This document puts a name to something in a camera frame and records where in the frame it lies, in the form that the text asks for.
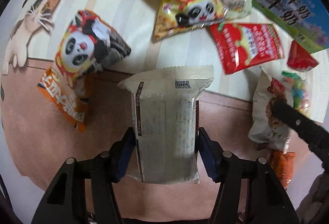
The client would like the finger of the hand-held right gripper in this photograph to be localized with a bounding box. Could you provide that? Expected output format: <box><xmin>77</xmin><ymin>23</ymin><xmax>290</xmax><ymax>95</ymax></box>
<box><xmin>271</xmin><ymin>99</ymin><xmax>329</xmax><ymax>170</ymax></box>

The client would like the colourful candy packet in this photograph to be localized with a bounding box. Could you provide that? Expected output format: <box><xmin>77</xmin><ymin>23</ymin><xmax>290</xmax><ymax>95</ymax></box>
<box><xmin>281</xmin><ymin>70</ymin><xmax>324</xmax><ymax>124</ymax></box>

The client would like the red triangular snack packet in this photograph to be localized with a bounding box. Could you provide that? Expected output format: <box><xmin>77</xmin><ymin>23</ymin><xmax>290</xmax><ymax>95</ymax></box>
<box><xmin>287</xmin><ymin>40</ymin><xmax>319</xmax><ymax>72</ymax></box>

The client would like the yellow panda snack packet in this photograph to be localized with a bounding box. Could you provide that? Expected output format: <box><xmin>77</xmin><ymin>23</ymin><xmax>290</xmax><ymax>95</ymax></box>
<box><xmin>129</xmin><ymin>0</ymin><xmax>228</xmax><ymax>40</ymax></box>

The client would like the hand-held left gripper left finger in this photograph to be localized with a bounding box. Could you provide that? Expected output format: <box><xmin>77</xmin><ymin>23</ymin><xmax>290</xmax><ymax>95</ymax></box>
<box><xmin>31</xmin><ymin>127</ymin><xmax>138</xmax><ymax>224</ymax></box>

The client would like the white clear-window snack packet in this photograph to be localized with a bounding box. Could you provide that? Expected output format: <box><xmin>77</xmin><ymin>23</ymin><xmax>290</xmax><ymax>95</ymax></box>
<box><xmin>117</xmin><ymin>65</ymin><xmax>214</xmax><ymax>185</ymax></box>

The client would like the red flat snack packet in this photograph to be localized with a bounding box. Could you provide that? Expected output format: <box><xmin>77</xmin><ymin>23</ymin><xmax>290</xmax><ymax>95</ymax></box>
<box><xmin>208</xmin><ymin>22</ymin><xmax>285</xmax><ymax>75</ymax></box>

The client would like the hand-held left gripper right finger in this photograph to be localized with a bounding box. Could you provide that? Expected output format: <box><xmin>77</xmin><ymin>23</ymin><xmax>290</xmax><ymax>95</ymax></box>
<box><xmin>197</xmin><ymin>127</ymin><xmax>300</xmax><ymax>224</ymax></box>

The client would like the orange panda snack packet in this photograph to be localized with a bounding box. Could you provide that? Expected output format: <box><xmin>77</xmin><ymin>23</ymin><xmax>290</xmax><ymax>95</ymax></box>
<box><xmin>37</xmin><ymin>9</ymin><xmax>132</xmax><ymax>134</ymax></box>

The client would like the small orange snack packet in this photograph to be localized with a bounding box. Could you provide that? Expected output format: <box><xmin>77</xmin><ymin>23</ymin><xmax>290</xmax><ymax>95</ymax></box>
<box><xmin>270</xmin><ymin>151</ymin><xmax>296</xmax><ymax>190</ymax></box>

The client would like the white nut-print snack packet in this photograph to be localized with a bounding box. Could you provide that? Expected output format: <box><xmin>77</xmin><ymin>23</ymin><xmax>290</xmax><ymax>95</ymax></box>
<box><xmin>248</xmin><ymin>68</ymin><xmax>296</xmax><ymax>156</ymax></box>

